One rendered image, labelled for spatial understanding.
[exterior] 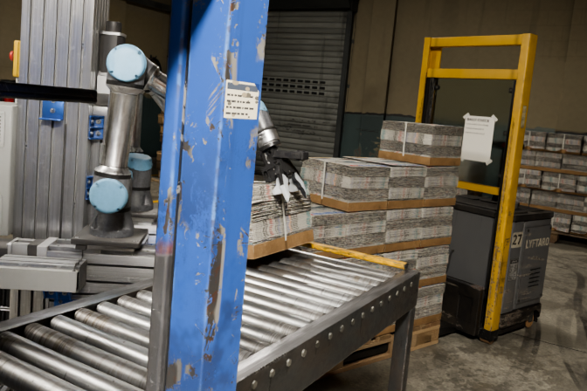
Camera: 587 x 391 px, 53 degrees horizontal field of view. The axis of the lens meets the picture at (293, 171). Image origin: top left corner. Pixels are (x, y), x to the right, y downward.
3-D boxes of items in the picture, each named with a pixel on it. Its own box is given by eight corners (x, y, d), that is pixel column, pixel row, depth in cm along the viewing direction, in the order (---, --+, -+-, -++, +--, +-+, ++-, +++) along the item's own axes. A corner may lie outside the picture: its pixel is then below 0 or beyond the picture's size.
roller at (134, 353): (62, 332, 136) (63, 311, 135) (223, 397, 113) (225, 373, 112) (43, 338, 132) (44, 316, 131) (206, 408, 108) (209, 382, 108)
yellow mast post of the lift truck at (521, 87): (478, 326, 356) (515, 33, 337) (486, 324, 362) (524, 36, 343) (491, 332, 350) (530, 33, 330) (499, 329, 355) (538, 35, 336)
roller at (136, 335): (85, 324, 142) (86, 304, 141) (243, 385, 118) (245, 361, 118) (67, 329, 137) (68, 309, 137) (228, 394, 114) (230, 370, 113)
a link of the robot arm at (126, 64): (128, 209, 200) (150, 50, 195) (124, 218, 185) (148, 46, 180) (92, 205, 197) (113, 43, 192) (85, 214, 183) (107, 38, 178)
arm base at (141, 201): (113, 209, 246) (115, 186, 245) (120, 203, 261) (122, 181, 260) (150, 212, 248) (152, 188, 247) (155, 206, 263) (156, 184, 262)
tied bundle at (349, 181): (296, 199, 312) (300, 156, 310) (336, 197, 331) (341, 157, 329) (346, 213, 284) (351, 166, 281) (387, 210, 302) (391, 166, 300)
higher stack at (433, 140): (357, 329, 359) (380, 119, 345) (390, 321, 378) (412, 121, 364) (406, 353, 330) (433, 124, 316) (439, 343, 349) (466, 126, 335)
